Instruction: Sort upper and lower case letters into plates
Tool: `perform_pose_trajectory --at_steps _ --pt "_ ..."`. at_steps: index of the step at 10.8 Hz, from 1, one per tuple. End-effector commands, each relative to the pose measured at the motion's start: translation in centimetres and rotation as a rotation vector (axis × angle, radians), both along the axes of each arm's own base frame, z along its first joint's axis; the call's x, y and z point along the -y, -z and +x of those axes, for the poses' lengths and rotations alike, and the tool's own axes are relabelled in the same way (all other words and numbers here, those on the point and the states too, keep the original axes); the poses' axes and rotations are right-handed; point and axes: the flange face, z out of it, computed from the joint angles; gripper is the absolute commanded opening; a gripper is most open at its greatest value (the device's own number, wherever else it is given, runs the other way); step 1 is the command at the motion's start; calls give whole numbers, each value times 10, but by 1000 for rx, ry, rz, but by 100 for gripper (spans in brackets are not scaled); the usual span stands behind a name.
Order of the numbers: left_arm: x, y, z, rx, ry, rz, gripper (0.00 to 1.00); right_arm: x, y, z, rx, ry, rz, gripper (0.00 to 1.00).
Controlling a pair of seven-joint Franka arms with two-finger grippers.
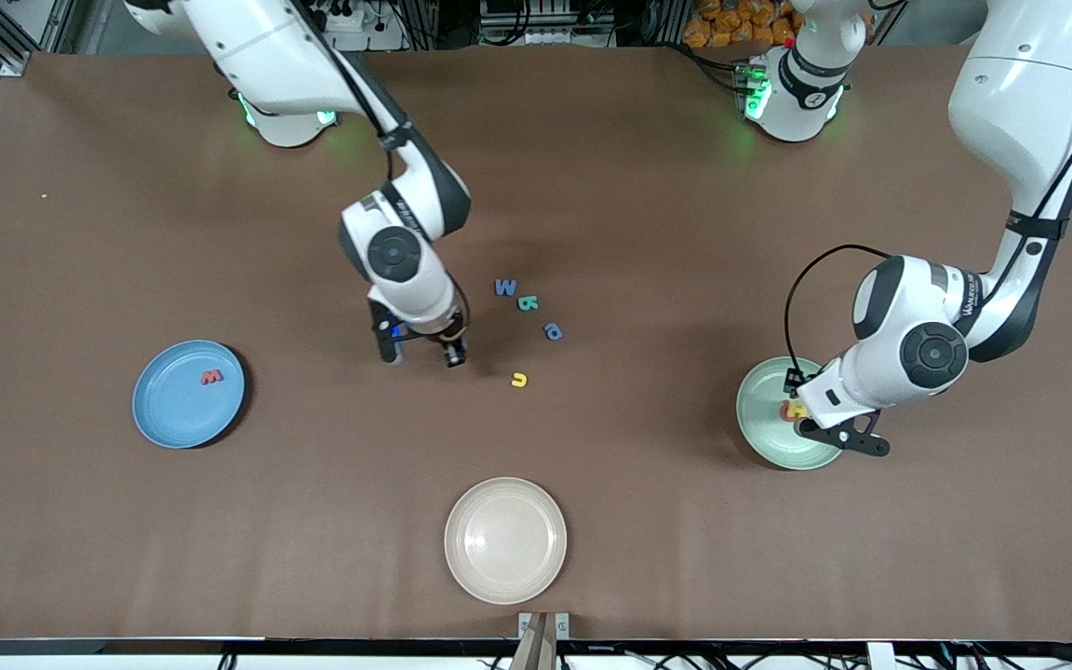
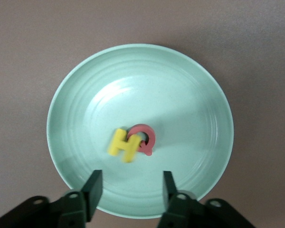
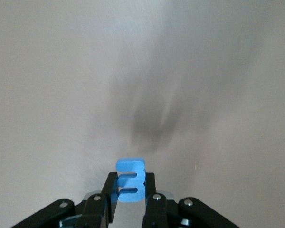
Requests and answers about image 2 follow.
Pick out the green round plate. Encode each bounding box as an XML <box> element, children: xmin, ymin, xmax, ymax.
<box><xmin>46</xmin><ymin>43</ymin><xmax>235</xmax><ymax>219</ymax></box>

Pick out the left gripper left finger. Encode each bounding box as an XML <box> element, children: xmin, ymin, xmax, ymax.
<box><xmin>48</xmin><ymin>170</ymin><xmax>103</xmax><ymax>228</ymax></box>

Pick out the brown table cover sheet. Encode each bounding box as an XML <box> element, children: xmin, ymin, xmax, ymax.
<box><xmin>0</xmin><ymin>0</ymin><xmax>285</xmax><ymax>228</ymax></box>

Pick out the pink foam letter Q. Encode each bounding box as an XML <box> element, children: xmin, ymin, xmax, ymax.
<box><xmin>126</xmin><ymin>124</ymin><xmax>156</xmax><ymax>157</ymax></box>

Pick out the yellow foam letter H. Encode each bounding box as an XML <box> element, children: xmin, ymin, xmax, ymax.
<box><xmin>108</xmin><ymin>128</ymin><xmax>141</xmax><ymax>163</ymax></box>

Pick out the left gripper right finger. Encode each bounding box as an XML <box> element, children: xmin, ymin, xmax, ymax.
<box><xmin>156</xmin><ymin>171</ymin><xmax>206</xmax><ymax>228</ymax></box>

